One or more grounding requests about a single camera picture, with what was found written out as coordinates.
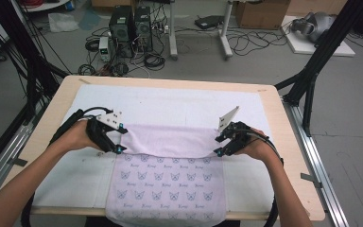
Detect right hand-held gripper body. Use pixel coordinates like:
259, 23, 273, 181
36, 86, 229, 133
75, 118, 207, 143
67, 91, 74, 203
218, 105, 251, 156

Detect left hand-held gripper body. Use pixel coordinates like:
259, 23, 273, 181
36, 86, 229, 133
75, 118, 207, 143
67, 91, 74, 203
85, 110, 124, 153

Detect lilac printed towel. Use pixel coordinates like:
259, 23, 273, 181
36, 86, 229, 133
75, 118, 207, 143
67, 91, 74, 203
104, 123, 228, 227

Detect person's right hand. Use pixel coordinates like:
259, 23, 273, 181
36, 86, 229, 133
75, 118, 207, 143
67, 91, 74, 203
236, 128, 275, 163

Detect person's left hand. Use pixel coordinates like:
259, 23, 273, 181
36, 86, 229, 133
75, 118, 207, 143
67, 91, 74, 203
61, 119, 101, 152

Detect white foam mat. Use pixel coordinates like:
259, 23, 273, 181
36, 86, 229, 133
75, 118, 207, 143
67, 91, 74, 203
31, 83, 276, 213

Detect white power supply unit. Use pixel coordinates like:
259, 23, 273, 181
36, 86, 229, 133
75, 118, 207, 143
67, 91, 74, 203
97, 36, 112, 63

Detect black tape strip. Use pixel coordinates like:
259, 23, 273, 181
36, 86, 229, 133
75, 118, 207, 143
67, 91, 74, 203
7, 157, 29, 167
300, 172, 323, 190

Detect wide black computer tower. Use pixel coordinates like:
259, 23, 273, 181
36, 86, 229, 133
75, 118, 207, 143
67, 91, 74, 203
108, 5, 136, 59

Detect narrow black computer tower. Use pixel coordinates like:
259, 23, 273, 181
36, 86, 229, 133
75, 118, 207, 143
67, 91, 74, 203
133, 6, 154, 53

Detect white desk leg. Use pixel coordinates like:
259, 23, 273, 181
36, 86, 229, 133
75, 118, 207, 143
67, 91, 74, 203
218, 0, 234, 61
167, 0, 180, 61

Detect white plastic bag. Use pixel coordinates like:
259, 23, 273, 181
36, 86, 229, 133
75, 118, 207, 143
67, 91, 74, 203
47, 11, 80, 34

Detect white floor board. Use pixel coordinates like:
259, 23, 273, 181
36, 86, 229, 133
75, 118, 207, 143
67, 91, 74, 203
280, 14, 356, 58

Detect flat black device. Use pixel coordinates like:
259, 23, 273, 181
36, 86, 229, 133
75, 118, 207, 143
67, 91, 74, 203
194, 14, 225, 30

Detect cardboard box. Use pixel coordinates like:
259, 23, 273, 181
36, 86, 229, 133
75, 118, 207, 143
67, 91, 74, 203
234, 0, 293, 30

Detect grey headset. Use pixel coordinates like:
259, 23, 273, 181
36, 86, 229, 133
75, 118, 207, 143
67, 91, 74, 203
289, 11, 337, 44

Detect right hand-held gripper cable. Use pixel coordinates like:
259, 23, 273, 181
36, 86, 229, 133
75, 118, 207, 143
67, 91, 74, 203
241, 127, 285, 227

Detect hand-held gripper cable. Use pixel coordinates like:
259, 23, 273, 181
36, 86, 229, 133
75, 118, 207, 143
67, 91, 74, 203
241, 127, 285, 227
20, 106, 114, 227

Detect left hand-held gripper cable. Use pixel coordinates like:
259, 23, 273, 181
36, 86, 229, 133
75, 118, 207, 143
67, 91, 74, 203
20, 106, 114, 227

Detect coiled black cable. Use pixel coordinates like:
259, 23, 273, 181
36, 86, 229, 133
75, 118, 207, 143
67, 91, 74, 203
143, 52, 166, 72
84, 37, 100, 53

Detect aluminium rail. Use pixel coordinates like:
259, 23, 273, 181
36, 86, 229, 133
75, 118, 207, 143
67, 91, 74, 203
283, 99, 350, 227
0, 122, 35, 206

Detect tangle of black floor cables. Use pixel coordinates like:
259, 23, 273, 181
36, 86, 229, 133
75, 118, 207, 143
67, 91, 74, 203
226, 26, 291, 58

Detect black metal frame stand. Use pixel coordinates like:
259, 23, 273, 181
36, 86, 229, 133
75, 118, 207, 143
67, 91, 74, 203
273, 0, 363, 137
0, 0, 71, 127

